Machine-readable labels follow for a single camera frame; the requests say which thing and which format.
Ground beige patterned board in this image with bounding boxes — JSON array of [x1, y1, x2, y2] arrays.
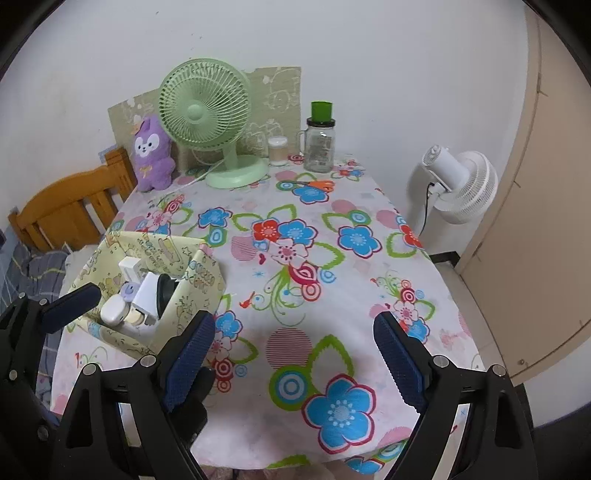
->
[[108, 66, 301, 162]]

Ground grey purple earbud case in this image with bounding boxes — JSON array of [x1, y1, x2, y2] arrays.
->
[[119, 282, 140, 303]]

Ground beige door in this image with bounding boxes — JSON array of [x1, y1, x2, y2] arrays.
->
[[459, 10, 590, 384]]

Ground cream bear compact mirror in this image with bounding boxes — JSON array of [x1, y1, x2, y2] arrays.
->
[[124, 308, 144, 326]]

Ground floral tablecloth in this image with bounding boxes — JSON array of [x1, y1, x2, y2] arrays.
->
[[48, 154, 486, 476]]

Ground wooden chair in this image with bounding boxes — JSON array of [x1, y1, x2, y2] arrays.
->
[[8, 147, 137, 252]]

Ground purple plush toy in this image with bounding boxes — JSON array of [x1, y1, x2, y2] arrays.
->
[[132, 115, 175, 192]]

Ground green desk fan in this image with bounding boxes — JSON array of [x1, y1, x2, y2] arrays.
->
[[158, 58, 269, 189]]

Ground white standing fan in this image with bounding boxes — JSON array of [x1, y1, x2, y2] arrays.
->
[[421, 145, 499, 225]]

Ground yellow fabric storage box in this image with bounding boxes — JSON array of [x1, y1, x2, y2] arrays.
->
[[71, 231, 225, 359]]

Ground glass jar green lid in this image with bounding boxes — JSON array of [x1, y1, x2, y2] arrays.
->
[[297, 101, 335, 173]]

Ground cotton swab container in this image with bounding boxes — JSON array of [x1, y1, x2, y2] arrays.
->
[[267, 136, 288, 167]]

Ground white power adapter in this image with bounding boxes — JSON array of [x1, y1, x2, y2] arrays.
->
[[131, 272, 159, 326]]

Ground white square charger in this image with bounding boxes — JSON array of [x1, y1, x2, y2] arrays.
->
[[118, 256, 146, 284]]

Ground white round device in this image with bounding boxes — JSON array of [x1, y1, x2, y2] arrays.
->
[[100, 294, 129, 327]]

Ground white fan power cord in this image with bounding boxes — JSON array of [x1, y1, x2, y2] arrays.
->
[[172, 158, 228, 188]]

